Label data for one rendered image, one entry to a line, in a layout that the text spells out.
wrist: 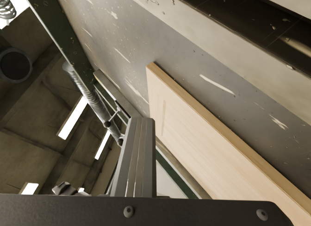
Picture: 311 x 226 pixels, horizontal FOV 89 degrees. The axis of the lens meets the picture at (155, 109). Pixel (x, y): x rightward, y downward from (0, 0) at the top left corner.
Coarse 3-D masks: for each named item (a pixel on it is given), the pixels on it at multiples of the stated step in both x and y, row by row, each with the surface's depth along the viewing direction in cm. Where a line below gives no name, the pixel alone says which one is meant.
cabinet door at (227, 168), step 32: (160, 96) 35; (192, 96) 29; (160, 128) 52; (192, 128) 33; (224, 128) 26; (192, 160) 46; (224, 160) 30; (256, 160) 23; (224, 192) 41; (256, 192) 28; (288, 192) 21
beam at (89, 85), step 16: (32, 0) 60; (48, 0) 64; (48, 16) 67; (64, 16) 71; (48, 32) 76; (64, 32) 76; (64, 48) 81; (80, 48) 86; (80, 64) 93; (96, 80) 111
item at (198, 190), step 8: (96, 72) 84; (104, 80) 82; (112, 88) 79; (112, 96) 79; (120, 96) 77; (120, 104) 75; (128, 104) 75; (128, 112) 73; (136, 112) 73; (160, 144) 66; (160, 152) 67; (168, 152) 64; (168, 160) 63; (176, 160) 63; (176, 168) 62; (184, 168) 62; (184, 176) 60; (192, 176) 60; (192, 184) 59; (200, 192) 58
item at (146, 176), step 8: (144, 120) 10; (152, 120) 10; (144, 128) 10; (152, 128) 10; (144, 136) 9; (152, 136) 9; (144, 144) 8; (152, 144) 8; (144, 152) 8; (152, 152) 8; (144, 160) 7; (152, 160) 8; (144, 168) 7; (152, 168) 7; (136, 176) 7; (144, 176) 7; (152, 176) 7; (136, 184) 6; (144, 184) 6; (152, 184) 6; (136, 192) 6; (144, 192) 6; (152, 192) 6
